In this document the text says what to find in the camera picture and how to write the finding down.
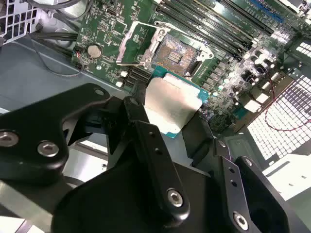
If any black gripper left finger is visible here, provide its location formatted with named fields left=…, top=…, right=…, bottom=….
left=0, top=81, right=190, bottom=227

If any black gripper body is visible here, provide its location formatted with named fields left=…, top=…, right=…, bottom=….
left=51, top=148, right=234, bottom=233

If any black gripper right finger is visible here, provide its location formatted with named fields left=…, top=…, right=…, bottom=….
left=181, top=109, right=304, bottom=233

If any silver CPU chip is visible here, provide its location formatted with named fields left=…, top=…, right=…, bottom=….
left=143, top=65, right=209, bottom=140

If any metal socket cover frame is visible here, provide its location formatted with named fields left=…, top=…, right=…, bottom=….
left=116, top=21, right=171, bottom=67

